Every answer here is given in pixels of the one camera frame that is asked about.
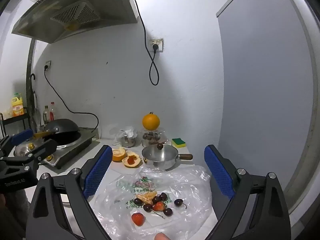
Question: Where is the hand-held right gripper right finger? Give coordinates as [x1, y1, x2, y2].
[204, 144, 292, 240]

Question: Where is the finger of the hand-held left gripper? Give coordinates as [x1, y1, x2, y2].
[0, 139, 59, 170]
[0, 129, 34, 153]

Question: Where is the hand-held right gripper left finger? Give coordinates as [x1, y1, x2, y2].
[26, 145, 118, 240]

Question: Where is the clear plastic bag green print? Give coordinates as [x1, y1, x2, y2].
[94, 165, 213, 240]

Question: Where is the steel pot lid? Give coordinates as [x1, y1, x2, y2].
[14, 141, 43, 158]

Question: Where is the black metal rack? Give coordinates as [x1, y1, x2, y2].
[0, 107, 32, 140]

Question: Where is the orange peel half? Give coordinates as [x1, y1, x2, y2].
[112, 147, 127, 162]
[122, 151, 142, 168]

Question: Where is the silver induction cooker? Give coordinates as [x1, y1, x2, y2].
[26, 127, 98, 170]

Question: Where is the yellow detergent bottle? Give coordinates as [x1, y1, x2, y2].
[11, 93, 25, 117]

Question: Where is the dark oil bottle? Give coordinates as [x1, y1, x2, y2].
[42, 105, 50, 125]

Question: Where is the steel cup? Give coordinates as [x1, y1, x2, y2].
[120, 134, 137, 148]

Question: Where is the green yellow sponge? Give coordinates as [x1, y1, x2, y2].
[171, 137, 187, 148]

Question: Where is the glass container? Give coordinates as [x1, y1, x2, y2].
[140, 127, 167, 148]

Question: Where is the whole orange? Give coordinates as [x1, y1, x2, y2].
[142, 112, 160, 131]

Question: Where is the grey vertical pipe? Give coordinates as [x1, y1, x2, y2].
[25, 39, 37, 120]

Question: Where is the grey refrigerator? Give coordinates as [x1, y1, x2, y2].
[216, 0, 318, 205]

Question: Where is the black wok wooden handle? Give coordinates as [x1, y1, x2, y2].
[32, 118, 81, 143]

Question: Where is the black cooker power cable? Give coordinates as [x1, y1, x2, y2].
[44, 66, 100, 133]

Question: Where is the steel saucepan wooden handle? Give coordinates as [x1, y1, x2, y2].
[141, 142, 193, 171]

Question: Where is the black range hood cable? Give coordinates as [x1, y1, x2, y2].
[130, 0, 160, 86]

